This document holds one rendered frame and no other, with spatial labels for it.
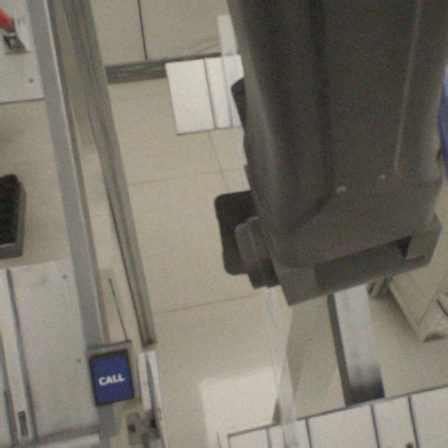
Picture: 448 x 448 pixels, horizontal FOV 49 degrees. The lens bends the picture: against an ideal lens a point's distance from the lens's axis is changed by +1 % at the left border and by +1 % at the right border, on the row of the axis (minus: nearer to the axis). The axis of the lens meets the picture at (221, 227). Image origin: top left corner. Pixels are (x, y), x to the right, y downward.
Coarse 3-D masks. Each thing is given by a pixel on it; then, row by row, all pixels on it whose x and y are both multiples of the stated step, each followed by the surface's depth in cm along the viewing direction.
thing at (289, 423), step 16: (224, 16) 48; (224, 32) 48; (224, 48) 48; (224, 64) 48; (240, 128) 47; (240, 144) 47; (240, 160) 47; (272, 288) 47; (272, 304) 47; (272, 320) 47; (272, 336) 47; (272, 352) 47; (272, 368) 48; (288, 384) 47; (288, 400) 47; (288, 416) 47; (288, 432) 47
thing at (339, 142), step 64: (256, 0) 9; (320, 0) 9; (384, 0) 9; (256, 64) 11; (320, 64) 10; (384, 64) 10; (256, 128) 16; (320, 128) 12; (384, 128) 12; (256, 192) 18; (320, 192) 15; (384, 192) 15; (320, 256) 19; (384, 256) 21
